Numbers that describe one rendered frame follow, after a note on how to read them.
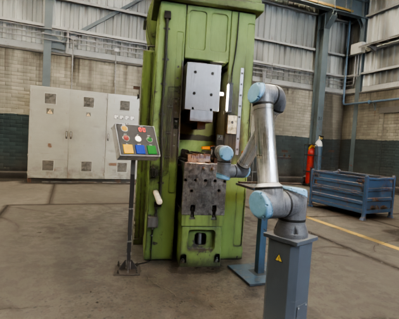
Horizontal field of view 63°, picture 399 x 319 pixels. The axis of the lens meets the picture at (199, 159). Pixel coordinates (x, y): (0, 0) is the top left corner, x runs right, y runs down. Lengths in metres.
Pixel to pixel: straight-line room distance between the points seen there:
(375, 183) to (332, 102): 6.13
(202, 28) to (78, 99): 5.17
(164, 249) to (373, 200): 3.95
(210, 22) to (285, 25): 8.19
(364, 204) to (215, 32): 3.85
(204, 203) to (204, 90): 0.97
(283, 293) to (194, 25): 2.28
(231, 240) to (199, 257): 0.40
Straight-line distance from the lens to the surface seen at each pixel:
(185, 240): 2.90
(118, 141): 2.54
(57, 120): 7.88
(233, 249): 3.23
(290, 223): 1.88
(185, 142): 3.30
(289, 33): 11.30
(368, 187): 5.94
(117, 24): 9.19
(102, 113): 7.94
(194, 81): 2.87
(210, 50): 3.10
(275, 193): 1.74
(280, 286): 1.97
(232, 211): 3.13
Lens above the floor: 1.09
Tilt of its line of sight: 3 degrees down
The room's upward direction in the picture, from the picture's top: 3 degrees clockwise
